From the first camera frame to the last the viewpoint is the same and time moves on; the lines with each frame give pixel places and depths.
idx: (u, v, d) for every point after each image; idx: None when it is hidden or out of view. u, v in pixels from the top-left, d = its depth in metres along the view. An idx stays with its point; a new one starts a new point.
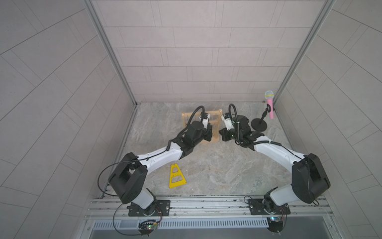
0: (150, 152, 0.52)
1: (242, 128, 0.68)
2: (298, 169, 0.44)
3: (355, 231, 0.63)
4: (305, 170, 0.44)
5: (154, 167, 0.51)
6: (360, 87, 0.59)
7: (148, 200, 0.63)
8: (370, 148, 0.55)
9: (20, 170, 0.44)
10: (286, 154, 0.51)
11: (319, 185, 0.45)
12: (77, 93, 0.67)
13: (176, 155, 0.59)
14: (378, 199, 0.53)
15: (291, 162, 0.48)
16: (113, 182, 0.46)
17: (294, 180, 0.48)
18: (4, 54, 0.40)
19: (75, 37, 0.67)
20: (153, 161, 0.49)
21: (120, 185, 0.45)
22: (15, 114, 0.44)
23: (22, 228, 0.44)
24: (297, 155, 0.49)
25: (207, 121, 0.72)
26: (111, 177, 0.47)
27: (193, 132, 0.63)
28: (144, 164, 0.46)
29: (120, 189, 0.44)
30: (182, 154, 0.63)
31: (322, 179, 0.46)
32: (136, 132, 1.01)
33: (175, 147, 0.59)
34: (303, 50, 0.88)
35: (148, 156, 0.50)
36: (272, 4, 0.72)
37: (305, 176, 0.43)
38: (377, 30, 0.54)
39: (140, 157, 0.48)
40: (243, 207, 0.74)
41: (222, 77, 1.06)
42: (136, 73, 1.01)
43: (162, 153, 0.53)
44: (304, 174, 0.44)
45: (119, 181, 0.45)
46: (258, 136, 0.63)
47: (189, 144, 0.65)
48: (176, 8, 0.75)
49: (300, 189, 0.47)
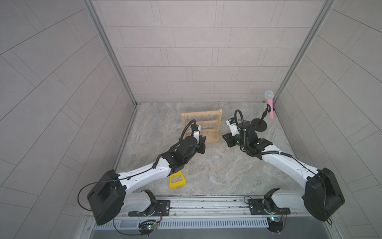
0: (135, 170, 0.49)
1: (249, 136, 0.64)
2: (312, 186, 0.42)
3: (355, 231, 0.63)
4: (319, 186, 0.41)
5: (137, 186, 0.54)
6: (360, 87, 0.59)
7: (144, 204, 0.62)
8: (370, 148, 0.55)
9: (20, 170, 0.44)
10: (298, 168, 0.48)
11: (333, 202, 0.42)
12: (77, 93, 0.67)
13: (163, 174, 0.57)
14: (378, 199, 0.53)
15: (304, 177, 0.46)
16: (90, 201, 0.44)
17: (306, 196, 0.46)
18: (4, 53, 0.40)
19: (75, 37, 0.67)
20: (135, 180, 0.46)
21: (97, 204, 0.42)
22: (16, 114, 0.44)
23: (22, 228, 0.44)
24: (310, 170, 0.46)
25: (198, 133, 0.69)
26: (90, 194, 0.44)
27: (185, 149, 0.59)
28: (125, 184, 0.43)
29: (95, 209, 0.42)
30: (171, 171, 0.60)
31: (336, 195, 0.43)
32: (136, 132, 1.01)
33: (162, 165, 0.55)
34: (303, 50, 0.88)
35: (132, 174, 0.47)
36: (272, 4, 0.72)
37: (321, 194, 0.41)
38: (378, 29, 0.54)
39: (121, 176, 0.45)
40: (243, 207, 0.74)
41: (222, 77, 1.06)
42: (136, 73, 1.01)
43: (148, 171, 0.51)
44: (320, 191, 0.41)
45: (98, 199, 0.43)
46: (266, 145, 0.60)
47: (180, 162, 0.60)
48: (176, 8, 0.75)
49: (314, 206, 0.45)
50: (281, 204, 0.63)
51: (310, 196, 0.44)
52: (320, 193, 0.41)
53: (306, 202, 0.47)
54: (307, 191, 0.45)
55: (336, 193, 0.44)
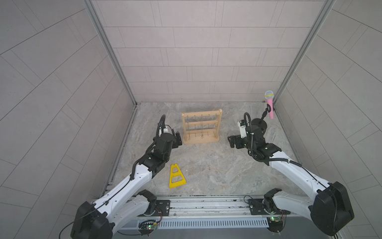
0: (111, 190, 0.45)
1: (256, 140, 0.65)
2: (324, 202, 0.40)
3: (354, 230, 0.64)
4: (330, 202, 0.40)
5: (120, 206, 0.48)
6: (360, 87, 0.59)
7: (143, 205, 0.62)
8: (370, 148, 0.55)
9: (20, 170, 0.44)
10: (307, 179, 0.46)
11: (341, 217, 0.41)
12: (77, 93, 0.67)
13: (144, 180, 0.53)
14: (378, 199, 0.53)
15: (314, 189, 0.44)
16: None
17: (315, 209, 0.44)
18: (4, 53, 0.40)
19: (75, 37, 0.67)
20: (115, 201, 0.43)
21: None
22: (15, 114, 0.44)
23: (22, 228, 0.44)
24: (320, 182, 0.44)
25: (167, 130, 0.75)
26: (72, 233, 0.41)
27: (163, 144, 0.58)
28: (104, 210, 0.41)
29: None
30: (153, 173, 0.56)
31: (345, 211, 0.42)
32: (136, 132, 1.01)
33: (140, 171, 0.52)
34: (303, 50, 0.88)
35: (109, 197, 0.44)
36: (272, 4, 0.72)
37: (330, 210, 0.40)
38: (377, 30, 0.54)
39: (97, 204, 0.42)
40: (243, 207, 0.74)
41: (222, 77, 1.06)
42: (136, 74, 1.01)
43: (126, 186, 0.47)
44: (330, 206, 0.40)
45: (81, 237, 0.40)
46: (274, 151, 0.58)
47: (160, 160, 0.58)
48: (176, 9, 0.75)
49: (321, 221, 0.44)
50: (282, 206, 0.62)
51: (320, 210, 0.43)
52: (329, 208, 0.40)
53: (313, 214, 0.46)
54: (317, 205, 0.43)
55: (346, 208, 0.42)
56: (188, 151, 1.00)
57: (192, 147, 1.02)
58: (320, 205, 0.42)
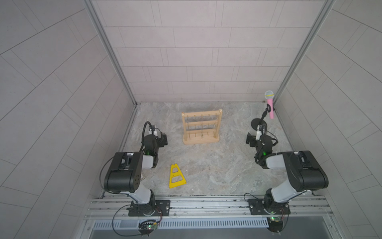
0: None
1: (264, 148, 0.75)
2: (288, 158, 0.52)
3: (354, 231, 0.64)
4: (293, 157, 0.51)
5: None
6: (360, 87, 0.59)
7: (146, 194, 0.64)
8: (371, 148, 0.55)
9: (20, 170, 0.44)
10: None
11: (310, 173, 0.47)
12: (77, 93, 0.67)
13: (148, 164, 0.66)
14: (378, 199, 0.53)
15: None
16: (114, 175, 0.46)
17: (287, 173, 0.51)
18: (4, 53, 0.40)
19: (74, 37, 0.67)
20: None
21: (122, 177, 0.46)
22: (15, 114, 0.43)
23: (22, 228, 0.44)
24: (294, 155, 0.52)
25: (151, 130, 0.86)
26: (106, 179, 0.46)
27: (150, 142, 0.72)
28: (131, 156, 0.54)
29: (124, 175, 0.46)
30: (152, 165, 0.70)
31: (316, 171, 0.47)
32: (136, 132, 1.01)
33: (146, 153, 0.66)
34: (303, 50, 0.88)
35: None
36: (272, 4, 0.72)
37: (295, 162, 0.50)
38: (377, 30, 0.54)
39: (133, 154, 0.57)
40: (243, 207, 0.74)
41: (222, 78, 1.07)
42: (136, 73, 1.01)
43: None
44: (293, 160, 0.50)
45: (118, 174, 0.47)
46: None
47: (153, 155, 0.72)
48: (176, 8, 0.75)
49: (293, 179, 0.50)
50: (278, 196, 0.63)
51: (289, 170, 0.52)
52: (291, 161, 0.51)
53: (290, 179, 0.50)
54: (286, 167, 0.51)
55: (315, 168, 0.49)
56: (188, 151, 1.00)
57: (192, 147, 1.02)
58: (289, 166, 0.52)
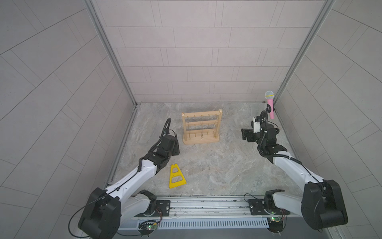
0: (121, 179, 0.48)
1: (267, 138, 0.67)
2: (310, 190, 0.43)
3: (354, 230, 0.64)
4: (318, 191, 0.42)
5: (129, 193, 0.48)
6: (360, 87, 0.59)
7: (144, 203, 0.62)
8: (371, 148, 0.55)
9: (20, 170, 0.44)
10: (303, 173, 0.48)
11: (331, 214, 0.41)
12: (77, 93, 0.67)
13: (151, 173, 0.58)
14: (379, 199, 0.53)
15: (306, 181, 0.46)
16: (86, 226, 0.41)
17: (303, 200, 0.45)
18: (4, 53, 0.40)
19: (74, 37, 0.67)
20: (126, 188, 0.46)
21: (92, 232, 0.40)
22: (16, 114, 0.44)
23: (22, 228, 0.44)
24: (315, 177, 0.46)
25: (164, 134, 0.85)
26: (81, 219, 0.41)
27: (168, 142, 0.65)
28: (116, 195, 0.43)
29: (93, 231, 0.40)
30: (158, 169, 0.61)
31: (337, 211, 0.42)
32: (136, 132, 1.01)
33: (146, 165, 0.55)
34: (303, 50, 0.88)
35: (119, 184, 0.46)
36: (272, 4, 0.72)
37: (318, 199, 0.41)
38: (377, 29, 0.54)
39: (108, 190, 0.43)
40: (243, 207, 0.74)
41: (222, 78, 1.07)
42: (136, 73, 1.01)
43: (135, 176, 0.50)
44: (316, 196, 0.42)
45: (90, 224, 0.41)
46: (280, 150, 0.61)
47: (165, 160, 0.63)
48: (176, 9, 0.75)
49: (309, 213, 0.44)
50: (280, 203, 0.62)
51: (306, 200, 0.45)
52: (313, 197, 0.42)
53: (303, 208, 0.46)
54: (305, 195, 0.45)
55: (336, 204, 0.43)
56: (188, 151, 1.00)
57: (192, 147, 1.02)
58: (308, 196, 0.44)
